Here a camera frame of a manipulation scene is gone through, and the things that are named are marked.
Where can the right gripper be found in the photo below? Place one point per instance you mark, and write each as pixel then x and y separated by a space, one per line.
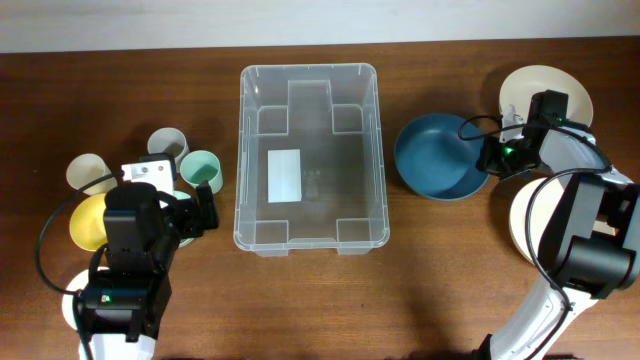
pixel 486 159

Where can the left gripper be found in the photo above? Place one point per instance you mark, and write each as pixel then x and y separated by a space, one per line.
pixel 188 211

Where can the mint green small bowl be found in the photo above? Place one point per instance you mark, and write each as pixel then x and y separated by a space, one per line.
pixel 184 196

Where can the mint green plastic cup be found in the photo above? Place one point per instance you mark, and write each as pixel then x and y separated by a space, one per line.
pixel 202 166

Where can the cream bowl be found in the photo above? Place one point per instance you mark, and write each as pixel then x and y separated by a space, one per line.
pixel 543 208

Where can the beige bowl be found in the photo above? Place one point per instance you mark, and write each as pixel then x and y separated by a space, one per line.
pixel 519 87

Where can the dark blue bowl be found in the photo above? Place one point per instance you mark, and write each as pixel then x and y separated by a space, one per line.
pixel 435 162

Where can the grey plastic cup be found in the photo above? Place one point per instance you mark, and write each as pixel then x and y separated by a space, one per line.
pixel 170 140

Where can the white plastic cup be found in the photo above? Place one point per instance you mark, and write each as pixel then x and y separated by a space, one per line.
pixel 86 168

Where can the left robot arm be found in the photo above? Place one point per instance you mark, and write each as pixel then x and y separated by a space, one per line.
pixel 118 312

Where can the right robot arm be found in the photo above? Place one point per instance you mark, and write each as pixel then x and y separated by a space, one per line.
pixel 590 246

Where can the white plate under arm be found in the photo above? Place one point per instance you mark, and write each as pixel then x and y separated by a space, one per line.
pixel 78 282

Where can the white label in container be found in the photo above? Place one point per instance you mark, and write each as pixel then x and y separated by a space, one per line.
pixel 284 176

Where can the clear plastic storage container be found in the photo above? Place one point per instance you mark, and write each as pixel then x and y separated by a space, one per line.
pixel 330 112

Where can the yellow small bowl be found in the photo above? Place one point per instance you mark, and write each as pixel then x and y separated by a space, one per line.
pixel 86 227

